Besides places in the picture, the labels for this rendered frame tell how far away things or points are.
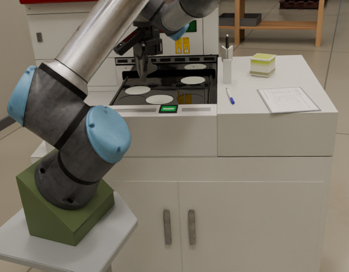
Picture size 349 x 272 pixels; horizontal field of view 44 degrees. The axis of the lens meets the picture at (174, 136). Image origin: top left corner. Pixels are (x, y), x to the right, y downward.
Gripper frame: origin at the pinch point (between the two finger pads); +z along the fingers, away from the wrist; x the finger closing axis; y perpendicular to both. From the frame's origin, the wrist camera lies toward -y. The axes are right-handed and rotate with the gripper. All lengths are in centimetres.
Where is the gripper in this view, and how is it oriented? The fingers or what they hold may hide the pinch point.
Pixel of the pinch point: (141, 78)
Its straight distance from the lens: 155.9
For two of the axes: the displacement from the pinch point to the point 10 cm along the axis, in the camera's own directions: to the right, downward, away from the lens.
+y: 8.7, -2.4, 4.2
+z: 0.4, 9.0, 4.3
